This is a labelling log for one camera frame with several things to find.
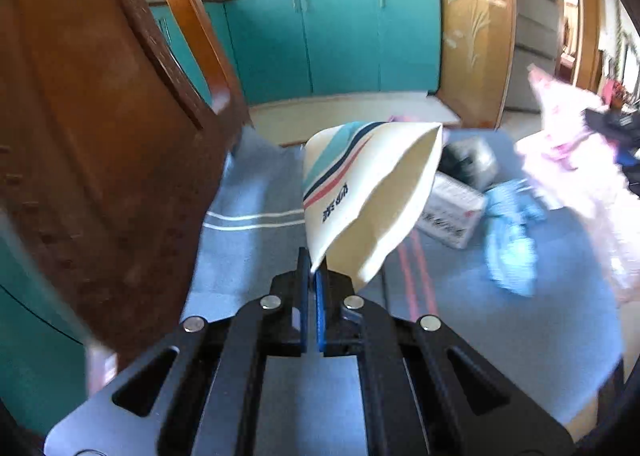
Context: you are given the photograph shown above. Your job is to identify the large pink plastic bag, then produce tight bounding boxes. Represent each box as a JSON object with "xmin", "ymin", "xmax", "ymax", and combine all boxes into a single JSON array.
[{"xmin": 516, "ymin": 65, "xmax": 639, "ymax": 303}]

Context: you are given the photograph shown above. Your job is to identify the beige striped paper bag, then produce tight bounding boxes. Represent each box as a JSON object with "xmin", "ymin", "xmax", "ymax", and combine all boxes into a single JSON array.
[{"xmin": 302, "ymin": 121, "xmax": 442, "ymax": 290}]

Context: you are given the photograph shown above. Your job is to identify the white printed carton box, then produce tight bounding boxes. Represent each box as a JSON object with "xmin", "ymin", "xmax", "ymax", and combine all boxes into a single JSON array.
[{"xmin": 416, "ymin": 171, "xmax": 486, "ymax": 249}]

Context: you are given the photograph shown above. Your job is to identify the teal kitchen cabinets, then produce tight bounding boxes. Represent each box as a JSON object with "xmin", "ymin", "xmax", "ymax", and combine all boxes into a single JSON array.
[{"xmin": 1, "ymin": 0, "xmax": 456, "ymax": 434}]

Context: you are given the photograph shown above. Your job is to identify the grey refrigerator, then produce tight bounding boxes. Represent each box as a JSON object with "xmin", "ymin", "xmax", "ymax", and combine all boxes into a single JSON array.
[{"xmin": 504, "ymin": 0, "xmax": 560, "ymax": 112}]

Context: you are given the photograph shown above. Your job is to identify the light blue crumpled glove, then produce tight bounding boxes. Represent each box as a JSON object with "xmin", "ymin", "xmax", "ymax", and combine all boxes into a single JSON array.
[{"xmin": 484, "ymin": 180, "xmax": 546, "ymax": 298}]

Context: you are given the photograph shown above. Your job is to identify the black and clear plastic bag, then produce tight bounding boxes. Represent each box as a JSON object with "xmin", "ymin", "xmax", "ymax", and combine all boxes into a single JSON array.
[{"xmin": 438, "ymin": 136, "xmax": 499, "ymax": 192}]

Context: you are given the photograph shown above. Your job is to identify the wooden glass door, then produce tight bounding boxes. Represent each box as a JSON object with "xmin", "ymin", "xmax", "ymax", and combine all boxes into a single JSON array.
[{"xmin": 436, "ymin": 0, "xmax": 516, "ymax": 129}]

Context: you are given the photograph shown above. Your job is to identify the brown wooden chair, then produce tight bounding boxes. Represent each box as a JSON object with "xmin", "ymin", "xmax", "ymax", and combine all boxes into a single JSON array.
[{"xmin": 0, "ymin": 0, "xmax": 252, "ymax": 437}]

